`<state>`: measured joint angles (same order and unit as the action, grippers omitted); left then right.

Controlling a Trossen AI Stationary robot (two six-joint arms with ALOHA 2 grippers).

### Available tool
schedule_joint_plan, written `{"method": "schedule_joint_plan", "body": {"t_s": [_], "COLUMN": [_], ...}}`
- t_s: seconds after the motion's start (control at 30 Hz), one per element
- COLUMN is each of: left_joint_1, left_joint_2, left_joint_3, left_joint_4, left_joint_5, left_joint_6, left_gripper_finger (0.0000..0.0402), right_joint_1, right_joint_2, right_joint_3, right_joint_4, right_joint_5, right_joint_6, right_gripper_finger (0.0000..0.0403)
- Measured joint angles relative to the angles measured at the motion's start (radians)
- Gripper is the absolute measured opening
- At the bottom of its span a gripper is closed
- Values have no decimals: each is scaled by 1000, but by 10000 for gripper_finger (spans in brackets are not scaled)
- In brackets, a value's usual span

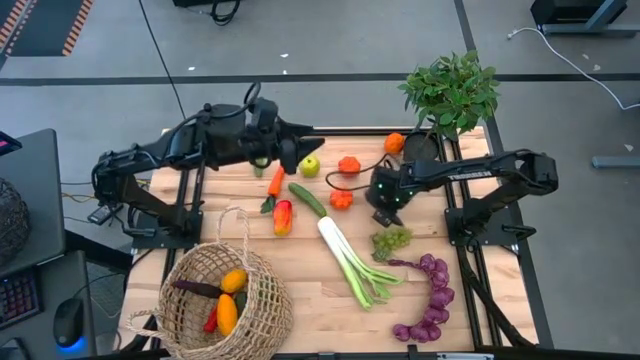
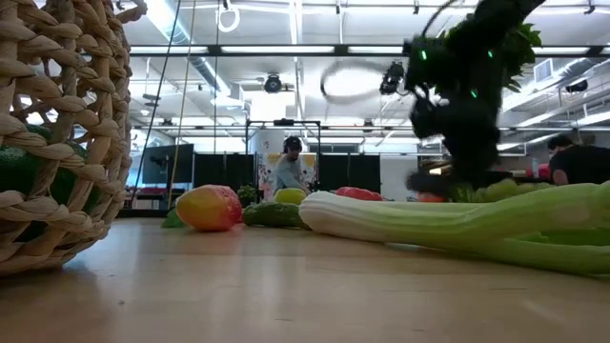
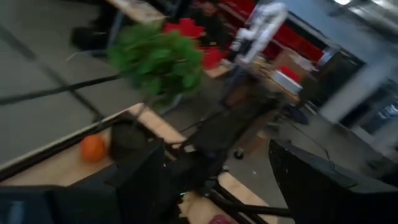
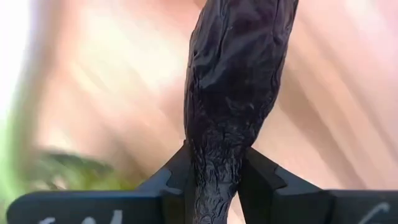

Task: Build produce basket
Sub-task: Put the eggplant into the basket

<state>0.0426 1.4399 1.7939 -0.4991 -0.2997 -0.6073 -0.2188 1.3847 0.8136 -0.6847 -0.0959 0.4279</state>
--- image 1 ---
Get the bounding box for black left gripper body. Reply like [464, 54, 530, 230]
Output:
[252, 119, 300, 176]

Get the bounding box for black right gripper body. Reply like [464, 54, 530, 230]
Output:
[372, 208, 404, 229]

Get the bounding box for green apple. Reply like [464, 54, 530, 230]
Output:
[298, 154, 322, 179]

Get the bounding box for green grape bunch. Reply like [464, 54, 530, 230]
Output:
[370, 225, 414, 264]

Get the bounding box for orange carrot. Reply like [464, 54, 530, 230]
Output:
[259, 165, 286, 215]

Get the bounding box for red orange crinkled tomato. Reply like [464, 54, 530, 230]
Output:
[329, 188, 355, 211]
[337, 155, 362, 177]

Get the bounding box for white green leek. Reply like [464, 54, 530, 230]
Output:
[317, 215, 405, 312]

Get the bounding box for red yellow mango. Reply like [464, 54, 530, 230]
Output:
[272, 199, 294, 238]

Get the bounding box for round orange fruit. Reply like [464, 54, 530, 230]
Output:
[383, 132, 406, 155]

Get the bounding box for purple onion braid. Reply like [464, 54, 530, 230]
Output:
[387, 253, 456, 344]

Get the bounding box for yellow lemon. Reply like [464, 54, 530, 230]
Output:
[219, 268, 249, 294]

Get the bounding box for dark purple eggplant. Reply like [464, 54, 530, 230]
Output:
[171, 279, 225, 300]

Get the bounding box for yellow orange oval fruit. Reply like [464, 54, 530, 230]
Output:
[215, 293, 239, 338]

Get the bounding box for red chili pepper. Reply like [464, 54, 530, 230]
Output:
[202, 304, 220, 335]

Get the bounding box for woven straw basket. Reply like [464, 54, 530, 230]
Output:
[124, 206, 295, 360]

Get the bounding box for black plant pot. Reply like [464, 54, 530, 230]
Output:
[402, 130, 441, 164]

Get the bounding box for green leafy plant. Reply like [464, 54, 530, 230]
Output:
[398, 49, 501, 141]

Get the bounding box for black power adapter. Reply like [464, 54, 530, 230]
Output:
[87, 198, 125, 226]

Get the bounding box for grey stand foot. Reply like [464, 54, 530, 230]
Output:
[591, 154, 640, 170]

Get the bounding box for dark grey desk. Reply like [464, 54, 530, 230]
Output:
[0, 128, 99, 360]

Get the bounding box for black hazard striped mat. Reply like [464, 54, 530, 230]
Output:
[0, 0, 95, 58]

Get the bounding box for black computer monitor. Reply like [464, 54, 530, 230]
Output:
[0, 130, 24, 157]

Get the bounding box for black computer mouse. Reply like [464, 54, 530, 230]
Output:
[52, 297, 85, 349]

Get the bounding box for black equipment stand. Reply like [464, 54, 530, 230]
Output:
[529, 0, 640, 39]

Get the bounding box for black keyboard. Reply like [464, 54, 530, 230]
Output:
[0, 269, 44, 331]

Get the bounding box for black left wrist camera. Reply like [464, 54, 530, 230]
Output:
[251, 97, 279, 127]

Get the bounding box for black right camera cable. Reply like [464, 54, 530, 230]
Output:
[324, 152, 399, 192]

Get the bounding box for black camera cable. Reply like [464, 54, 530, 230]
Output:
[243, 82, 263, 106]
[324, 152, 399, 192]

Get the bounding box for black left camera cable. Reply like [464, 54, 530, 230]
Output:
[243, 82, 263, 106]

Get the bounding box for black coiled cable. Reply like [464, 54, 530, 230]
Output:
[172, 0, 242, 27]

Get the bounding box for thin black floor cable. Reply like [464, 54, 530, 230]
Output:
[137, 0, 190, 129]

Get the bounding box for black cable conduit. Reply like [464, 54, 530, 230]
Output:
[458, 247, 534, 349]

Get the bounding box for thin yellow wire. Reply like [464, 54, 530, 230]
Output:
[60, 191, 99, 205]

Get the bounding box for white floor cable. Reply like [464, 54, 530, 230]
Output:
[507, 27, 640, 112]

